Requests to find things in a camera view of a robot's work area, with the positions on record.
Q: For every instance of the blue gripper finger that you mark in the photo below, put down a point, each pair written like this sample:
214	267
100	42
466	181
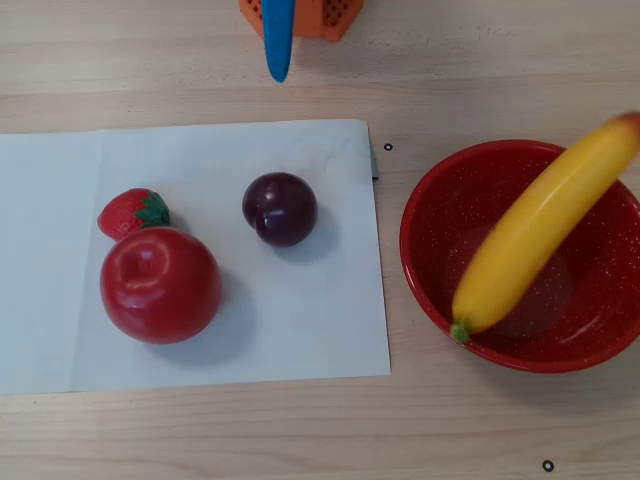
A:
278	40

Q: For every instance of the yellow toy banana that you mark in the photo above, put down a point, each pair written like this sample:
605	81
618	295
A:
530	230

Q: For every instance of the orange robot base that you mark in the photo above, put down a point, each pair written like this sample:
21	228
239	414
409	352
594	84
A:
307	22

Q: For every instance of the red speckled bowl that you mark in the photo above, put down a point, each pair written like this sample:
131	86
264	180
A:
600	300

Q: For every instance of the dark purple toy plum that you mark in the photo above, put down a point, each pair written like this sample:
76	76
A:
280	210

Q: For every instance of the red toy strawberry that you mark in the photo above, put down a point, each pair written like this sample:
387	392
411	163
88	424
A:
122	215

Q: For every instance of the red toy apple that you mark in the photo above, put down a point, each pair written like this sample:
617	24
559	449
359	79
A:
160	290

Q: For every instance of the white paper sheet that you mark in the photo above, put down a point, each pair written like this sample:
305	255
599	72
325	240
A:
300	325

